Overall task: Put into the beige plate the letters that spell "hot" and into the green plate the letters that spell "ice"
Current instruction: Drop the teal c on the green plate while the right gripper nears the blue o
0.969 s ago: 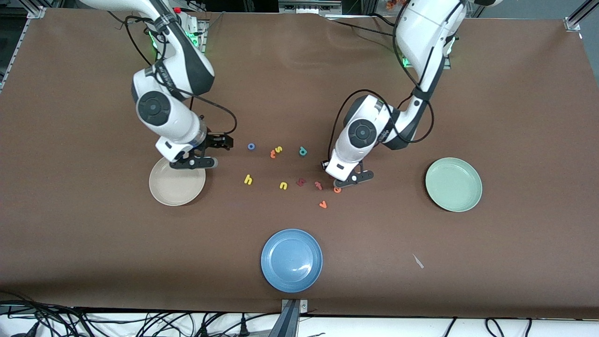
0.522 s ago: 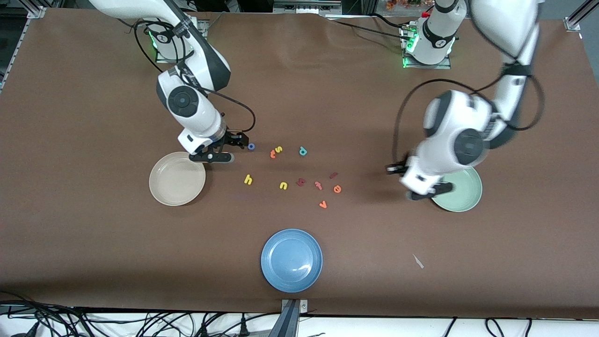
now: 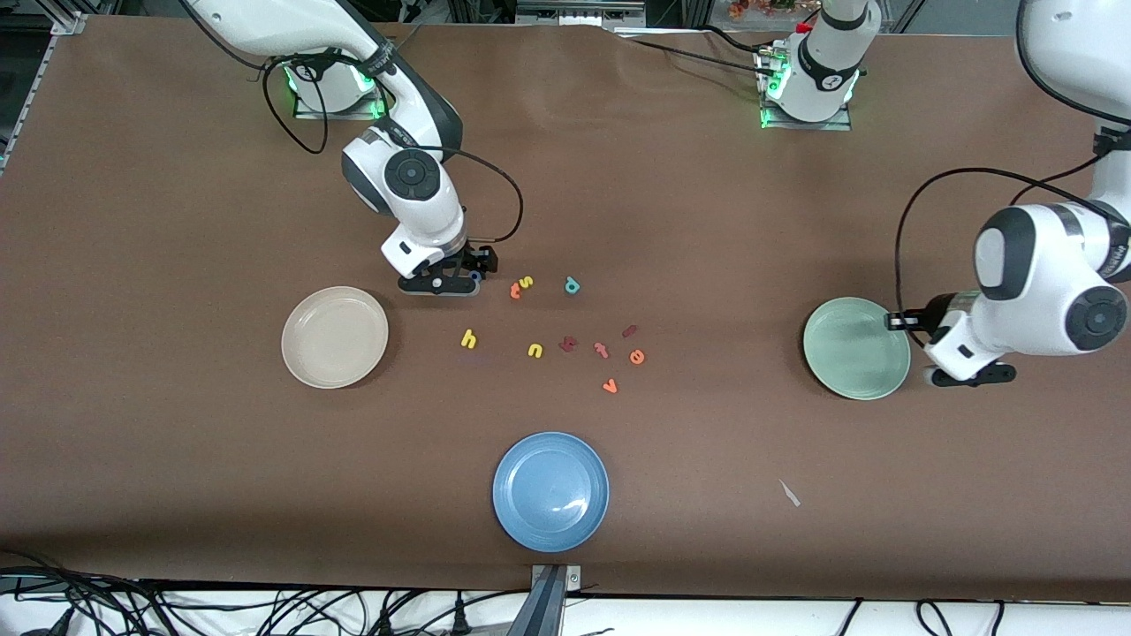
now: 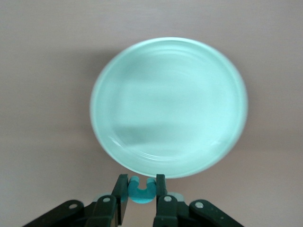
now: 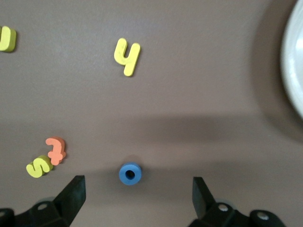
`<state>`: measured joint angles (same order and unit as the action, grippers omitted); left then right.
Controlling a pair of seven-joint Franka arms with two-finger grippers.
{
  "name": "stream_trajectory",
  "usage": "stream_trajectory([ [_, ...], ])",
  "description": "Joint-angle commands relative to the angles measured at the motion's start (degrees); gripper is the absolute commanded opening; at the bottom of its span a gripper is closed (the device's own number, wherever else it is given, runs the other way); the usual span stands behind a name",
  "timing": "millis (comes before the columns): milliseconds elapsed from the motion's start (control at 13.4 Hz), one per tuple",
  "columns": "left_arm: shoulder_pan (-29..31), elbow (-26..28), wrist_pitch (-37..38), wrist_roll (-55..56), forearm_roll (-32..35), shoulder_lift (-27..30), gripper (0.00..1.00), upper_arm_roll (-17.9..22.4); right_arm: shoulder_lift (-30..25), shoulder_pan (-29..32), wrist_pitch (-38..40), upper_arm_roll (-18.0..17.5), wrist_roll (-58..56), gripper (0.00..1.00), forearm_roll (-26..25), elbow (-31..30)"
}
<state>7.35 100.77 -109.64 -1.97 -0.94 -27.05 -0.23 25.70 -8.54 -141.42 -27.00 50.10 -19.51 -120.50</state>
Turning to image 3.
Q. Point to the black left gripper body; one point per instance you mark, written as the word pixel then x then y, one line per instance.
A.
pixel 929 314

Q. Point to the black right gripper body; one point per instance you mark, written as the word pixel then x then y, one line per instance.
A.
pixel 474 260

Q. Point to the yellow foam letter h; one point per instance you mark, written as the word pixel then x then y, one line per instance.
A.
pixel 466 338

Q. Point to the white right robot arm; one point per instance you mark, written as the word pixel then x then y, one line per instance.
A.
pixel 415 177

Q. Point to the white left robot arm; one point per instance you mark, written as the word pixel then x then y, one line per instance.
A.
pixel 1043 265

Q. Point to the green plate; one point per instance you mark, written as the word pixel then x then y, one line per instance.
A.
pixel 848 348

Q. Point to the beige brown plate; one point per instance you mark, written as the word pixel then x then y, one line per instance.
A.
pixel 334 337

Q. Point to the small white paper scrap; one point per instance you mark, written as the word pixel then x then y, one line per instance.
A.
pixel 789 493

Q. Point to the blue plate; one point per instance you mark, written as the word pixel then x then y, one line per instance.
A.
pixel 550 492

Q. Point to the orange artificial flowers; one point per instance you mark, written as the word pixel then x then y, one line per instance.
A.
pixel 747 9

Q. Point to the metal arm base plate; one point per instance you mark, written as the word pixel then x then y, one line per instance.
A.
pixel 795 126
pixel 305 113

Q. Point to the aluminium background frame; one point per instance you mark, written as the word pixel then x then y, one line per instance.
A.
pixel 592 13

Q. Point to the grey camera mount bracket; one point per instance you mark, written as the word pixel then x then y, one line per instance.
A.
pixel 552 579

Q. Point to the aluminium frame rail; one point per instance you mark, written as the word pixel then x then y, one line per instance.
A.
pixel 35 79

